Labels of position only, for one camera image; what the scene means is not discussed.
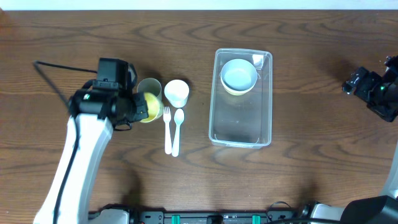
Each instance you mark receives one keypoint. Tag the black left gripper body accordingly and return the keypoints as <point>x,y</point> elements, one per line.
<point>137,107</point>

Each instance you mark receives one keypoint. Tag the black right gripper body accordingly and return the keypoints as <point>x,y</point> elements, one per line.
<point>382,98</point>

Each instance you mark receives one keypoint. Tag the yellow plastic cup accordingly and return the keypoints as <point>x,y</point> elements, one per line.
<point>155,107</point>

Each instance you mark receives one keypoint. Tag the yellow plastic bowl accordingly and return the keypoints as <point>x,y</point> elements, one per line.
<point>235,92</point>

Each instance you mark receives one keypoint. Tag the grey-blue plastic bowl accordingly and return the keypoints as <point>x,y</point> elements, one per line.
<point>239,75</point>

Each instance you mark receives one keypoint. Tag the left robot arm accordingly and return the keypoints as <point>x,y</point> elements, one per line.
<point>95,115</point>

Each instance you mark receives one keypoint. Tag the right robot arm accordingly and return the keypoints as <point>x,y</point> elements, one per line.
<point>380,209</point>

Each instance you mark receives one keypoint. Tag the clear plastic container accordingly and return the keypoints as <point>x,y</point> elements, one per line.
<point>246,120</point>

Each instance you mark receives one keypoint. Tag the grey plastic cup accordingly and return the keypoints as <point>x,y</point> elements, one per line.
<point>150,85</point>

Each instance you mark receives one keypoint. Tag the white plastic fork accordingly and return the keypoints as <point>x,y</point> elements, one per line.
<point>167,119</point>

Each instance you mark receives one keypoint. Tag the light blue plastic spoon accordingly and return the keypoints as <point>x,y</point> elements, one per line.
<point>179,119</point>

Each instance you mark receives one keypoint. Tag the white plastic cup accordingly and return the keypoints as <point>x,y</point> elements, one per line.
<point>177,92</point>

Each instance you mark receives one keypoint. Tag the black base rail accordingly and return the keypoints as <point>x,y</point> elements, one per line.
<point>158,217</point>

